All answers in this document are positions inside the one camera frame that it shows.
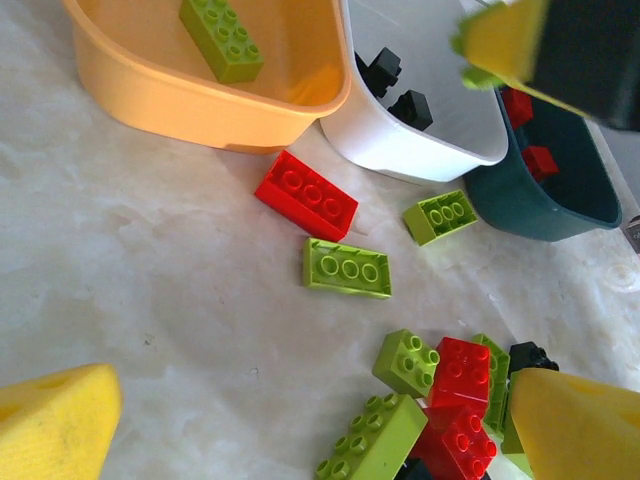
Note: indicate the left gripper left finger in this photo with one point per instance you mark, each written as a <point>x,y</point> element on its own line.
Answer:
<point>55,425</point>

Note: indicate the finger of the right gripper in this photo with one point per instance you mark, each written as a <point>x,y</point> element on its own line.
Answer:
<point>510,40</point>

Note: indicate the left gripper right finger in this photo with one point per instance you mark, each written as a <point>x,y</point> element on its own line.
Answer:
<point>580,430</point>

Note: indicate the green lego brick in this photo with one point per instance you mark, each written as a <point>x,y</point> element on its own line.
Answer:
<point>345,270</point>
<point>225,45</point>
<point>512,445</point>
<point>497,385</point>
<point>405,362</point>
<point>375,440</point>
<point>440,217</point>
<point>475,79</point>

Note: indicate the black lego brick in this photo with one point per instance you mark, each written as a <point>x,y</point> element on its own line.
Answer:
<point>412,110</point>
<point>530,356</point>
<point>385,70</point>

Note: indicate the red lego brick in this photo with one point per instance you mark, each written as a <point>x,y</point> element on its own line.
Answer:
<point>465,445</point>
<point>517,107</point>
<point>462,380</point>
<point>305,192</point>
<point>540,162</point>

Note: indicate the white plastic container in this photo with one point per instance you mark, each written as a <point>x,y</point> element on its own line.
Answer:
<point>425,155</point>

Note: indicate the teal plastic container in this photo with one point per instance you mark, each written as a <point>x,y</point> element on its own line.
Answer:
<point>525,215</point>

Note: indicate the yellow plastic container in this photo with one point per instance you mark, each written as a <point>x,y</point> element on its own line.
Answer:
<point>200,115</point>

